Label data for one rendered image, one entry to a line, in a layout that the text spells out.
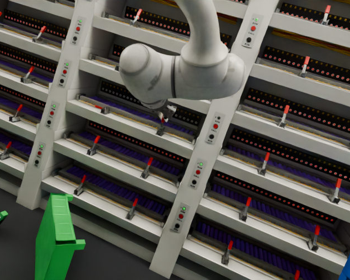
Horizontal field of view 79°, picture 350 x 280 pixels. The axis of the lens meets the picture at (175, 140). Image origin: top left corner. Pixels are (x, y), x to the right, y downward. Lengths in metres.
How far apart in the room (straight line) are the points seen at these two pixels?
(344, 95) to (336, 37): 0.21
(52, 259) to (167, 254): 0.45
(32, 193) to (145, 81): 0.88
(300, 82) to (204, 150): 0.43
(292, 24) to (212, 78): 0.55
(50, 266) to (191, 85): 0.61
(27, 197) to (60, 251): 0.56
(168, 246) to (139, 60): 0.74
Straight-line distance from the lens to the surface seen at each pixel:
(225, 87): 0.50
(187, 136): 0.91
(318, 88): 0.93
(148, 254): 1.06
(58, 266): 0.76
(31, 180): 1.20
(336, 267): 1.06
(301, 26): 0.98
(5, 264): 0.96
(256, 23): 0.94
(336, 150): 0.95
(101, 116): 0.97
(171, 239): 0.96
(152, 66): 0.47
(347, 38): 1.02
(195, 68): 0.47
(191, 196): 0.88
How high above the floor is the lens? 0.62
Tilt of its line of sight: 5 degrees down
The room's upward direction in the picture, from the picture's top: 20 degrees clockwise
